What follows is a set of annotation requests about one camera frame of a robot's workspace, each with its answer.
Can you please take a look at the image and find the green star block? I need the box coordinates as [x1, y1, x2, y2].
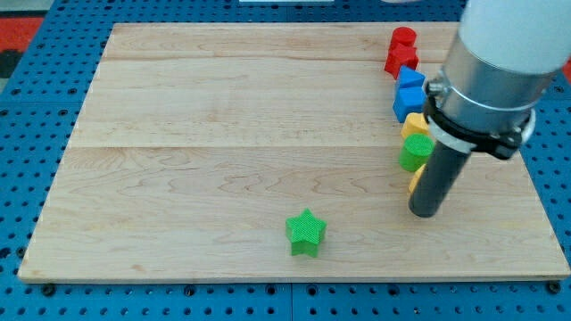
[285, 209, 327, 258]

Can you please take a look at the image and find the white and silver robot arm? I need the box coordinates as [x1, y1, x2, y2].
[424, 0, 570, 160]

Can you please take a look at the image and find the light wooden board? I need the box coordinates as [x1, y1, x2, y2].
[18, 22, 570, 284]

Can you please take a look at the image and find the red star block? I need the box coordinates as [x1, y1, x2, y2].
[384, 44, 419, 79]

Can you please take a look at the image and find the green cylinder block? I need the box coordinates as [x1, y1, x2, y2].
[398, 133, 435, 172]

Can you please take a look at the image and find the yellow block behind rod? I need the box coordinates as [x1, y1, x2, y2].
[408, 164, 426, 194]

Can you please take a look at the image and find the yellow pentagon block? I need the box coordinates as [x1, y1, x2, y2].
[401, 112, 429, 139]

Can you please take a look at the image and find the blue cube block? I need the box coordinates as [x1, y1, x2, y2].
[393, 86, 426, 123]

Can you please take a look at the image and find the blue triangular block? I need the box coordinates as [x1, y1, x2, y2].
[394, 65, 426, 91]

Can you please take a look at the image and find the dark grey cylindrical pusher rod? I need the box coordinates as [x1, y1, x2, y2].
[409, 142, 470, 218]

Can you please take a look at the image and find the red cylinder block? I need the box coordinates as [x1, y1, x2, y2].
[389, 26, 417, 50]

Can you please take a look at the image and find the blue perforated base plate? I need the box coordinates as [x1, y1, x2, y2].
[1, 0, 570, 320]

